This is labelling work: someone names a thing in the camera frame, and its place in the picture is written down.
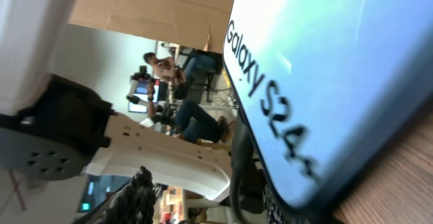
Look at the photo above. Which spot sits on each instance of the seated person in background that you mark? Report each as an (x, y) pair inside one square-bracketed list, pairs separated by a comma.
[(195, 123)]

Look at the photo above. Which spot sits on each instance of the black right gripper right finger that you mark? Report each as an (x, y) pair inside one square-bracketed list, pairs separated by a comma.
[(272, 211)]

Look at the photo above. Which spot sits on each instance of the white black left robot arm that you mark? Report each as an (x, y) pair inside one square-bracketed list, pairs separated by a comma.
[(55, 129)]

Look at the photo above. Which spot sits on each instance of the brown cardboard panel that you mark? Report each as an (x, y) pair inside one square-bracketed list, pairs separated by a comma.
[(192, 23)]

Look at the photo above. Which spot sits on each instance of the blue Galaxy smartphone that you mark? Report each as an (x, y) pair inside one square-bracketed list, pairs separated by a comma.
[(325, 84)]

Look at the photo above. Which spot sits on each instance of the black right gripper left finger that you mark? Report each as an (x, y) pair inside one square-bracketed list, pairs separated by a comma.
[(133, 203)]

